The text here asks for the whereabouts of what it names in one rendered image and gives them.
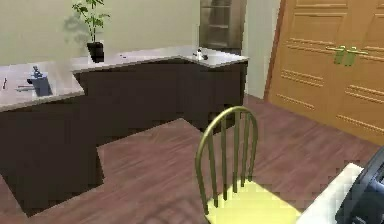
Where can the grey knife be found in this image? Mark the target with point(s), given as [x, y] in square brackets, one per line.
[24, 88]

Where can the grey shelf unit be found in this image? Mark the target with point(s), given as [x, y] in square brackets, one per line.
[221, 23]

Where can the dark thin utensil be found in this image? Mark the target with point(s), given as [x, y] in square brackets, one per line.
[4, 83]

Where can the white table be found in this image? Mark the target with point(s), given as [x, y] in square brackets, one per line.
[330, 196]

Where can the black round appliance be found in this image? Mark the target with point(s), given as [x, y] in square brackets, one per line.
[365, 196]

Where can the olive green wooden chair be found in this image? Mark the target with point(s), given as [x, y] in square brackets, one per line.
[233, 173]

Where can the orange wooden double door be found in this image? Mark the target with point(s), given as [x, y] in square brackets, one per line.
[333, 66]

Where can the green house plant black pot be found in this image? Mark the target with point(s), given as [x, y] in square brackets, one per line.
[95, 50]

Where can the dark brown kitchen counter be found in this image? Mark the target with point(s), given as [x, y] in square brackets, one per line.
[140, 96]

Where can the small white black bottle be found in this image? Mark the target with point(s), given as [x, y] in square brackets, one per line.
[200, 55]

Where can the blue grey coffeepot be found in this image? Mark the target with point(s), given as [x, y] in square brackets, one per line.
[40, 83]

